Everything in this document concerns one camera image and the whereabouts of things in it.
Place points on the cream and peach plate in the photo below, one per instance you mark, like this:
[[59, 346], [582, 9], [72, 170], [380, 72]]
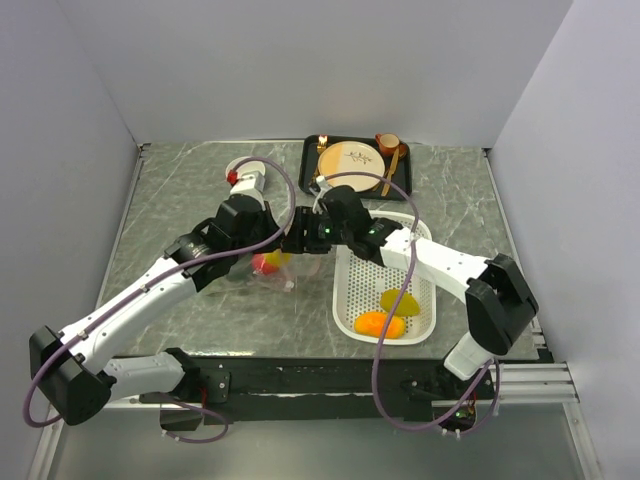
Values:
[[351, 156]]

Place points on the gold fork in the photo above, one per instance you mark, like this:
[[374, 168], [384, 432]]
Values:
[[320, 148]]

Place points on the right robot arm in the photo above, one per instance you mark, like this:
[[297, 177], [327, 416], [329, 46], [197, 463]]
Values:
[[498, 300]]

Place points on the red strawberry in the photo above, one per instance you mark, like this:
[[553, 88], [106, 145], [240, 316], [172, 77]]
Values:
[[260, 267]]

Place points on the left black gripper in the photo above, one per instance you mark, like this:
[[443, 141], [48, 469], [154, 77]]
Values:
[[270, 224]]

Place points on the gold spoon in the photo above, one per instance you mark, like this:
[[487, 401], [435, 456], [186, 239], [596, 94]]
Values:
[[400, 152]]

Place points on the white plastic basket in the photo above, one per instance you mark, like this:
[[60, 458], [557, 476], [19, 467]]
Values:
[[359, 286]]

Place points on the white and brown bowl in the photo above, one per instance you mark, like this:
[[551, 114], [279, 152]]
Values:
[[235, 164]]

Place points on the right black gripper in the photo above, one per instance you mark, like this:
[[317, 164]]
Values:
[[305, 221]]

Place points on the clear zip top bag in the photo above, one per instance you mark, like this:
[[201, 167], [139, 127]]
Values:
[[280, 277]]

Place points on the gold knife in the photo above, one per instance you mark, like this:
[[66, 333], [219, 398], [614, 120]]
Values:
[[390, 173]]

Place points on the aluminium rail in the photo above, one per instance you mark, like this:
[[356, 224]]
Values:
[[148, 379]]

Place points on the small brown cup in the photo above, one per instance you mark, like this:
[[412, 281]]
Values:
[[387, 143]]

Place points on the yellow-green mango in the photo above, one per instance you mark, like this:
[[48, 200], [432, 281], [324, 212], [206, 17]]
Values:
[[406, 304]]

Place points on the orange mango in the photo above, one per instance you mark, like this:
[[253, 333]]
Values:
[[372, 323]]

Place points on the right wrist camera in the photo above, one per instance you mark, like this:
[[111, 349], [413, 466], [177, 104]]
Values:
[[320, 186]]

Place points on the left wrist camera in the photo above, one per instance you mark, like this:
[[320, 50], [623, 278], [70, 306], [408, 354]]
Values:
[[241, 190]]

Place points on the yellow bell pepper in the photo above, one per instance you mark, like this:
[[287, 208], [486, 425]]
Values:
[[277, 258]]

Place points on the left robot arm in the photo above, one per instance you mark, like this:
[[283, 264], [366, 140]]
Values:
[[71, 367]]

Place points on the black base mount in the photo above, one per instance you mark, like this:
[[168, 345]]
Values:
[[272, 389]]

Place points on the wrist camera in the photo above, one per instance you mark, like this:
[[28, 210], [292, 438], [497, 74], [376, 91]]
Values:
[[241, 190], [320, 186]]

